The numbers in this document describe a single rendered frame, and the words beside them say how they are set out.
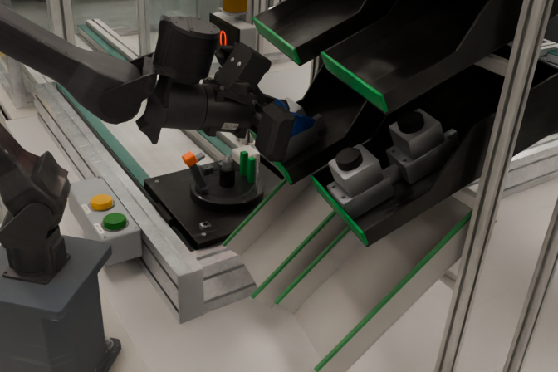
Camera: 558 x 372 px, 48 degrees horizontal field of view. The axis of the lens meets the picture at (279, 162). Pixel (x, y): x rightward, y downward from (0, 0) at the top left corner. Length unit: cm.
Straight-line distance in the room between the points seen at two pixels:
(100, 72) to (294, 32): 25
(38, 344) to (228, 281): 33
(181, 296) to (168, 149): 51
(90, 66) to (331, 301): 43
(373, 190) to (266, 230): 30
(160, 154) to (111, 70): 73
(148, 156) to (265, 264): 57
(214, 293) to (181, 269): 8
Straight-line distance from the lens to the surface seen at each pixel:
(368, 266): 85
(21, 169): 79
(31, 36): 72
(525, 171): 153
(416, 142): 71
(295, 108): 81
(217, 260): 103
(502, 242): 136
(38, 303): 83
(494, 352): 110
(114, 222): 111
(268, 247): 95
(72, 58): 72
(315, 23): 80
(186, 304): 104
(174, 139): 150
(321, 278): 87
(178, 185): 121
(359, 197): 71
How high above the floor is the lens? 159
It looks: 29 degrees down
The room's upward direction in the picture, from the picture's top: 3 degrees clockwise
